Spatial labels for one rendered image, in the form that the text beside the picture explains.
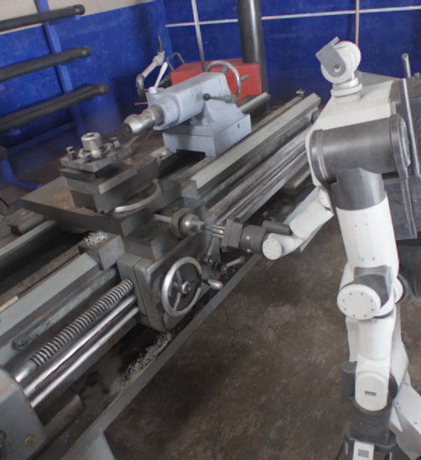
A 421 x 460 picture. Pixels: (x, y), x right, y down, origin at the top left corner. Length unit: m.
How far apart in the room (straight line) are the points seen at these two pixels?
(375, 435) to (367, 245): 0.52
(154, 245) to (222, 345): 0.95
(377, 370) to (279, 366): 1.19
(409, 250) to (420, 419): 0.60
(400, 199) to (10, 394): 1.02
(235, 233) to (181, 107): 0.74
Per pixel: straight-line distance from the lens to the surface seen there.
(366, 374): 1.01
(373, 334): 0.96
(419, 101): 0.91
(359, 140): 0.76
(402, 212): 0.97
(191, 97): 2.07
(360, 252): 0.84
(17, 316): 1.42
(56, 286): 1.47
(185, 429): 2.02
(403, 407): 1.45
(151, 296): 1.54
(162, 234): 1.49
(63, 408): 1.62
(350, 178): 0.78
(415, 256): 1.05
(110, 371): 1.75
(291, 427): 1.97
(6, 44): 5.11
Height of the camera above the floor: 1.61
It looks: 29 degrees down
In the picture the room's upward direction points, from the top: 9 degrees counter-clockwise
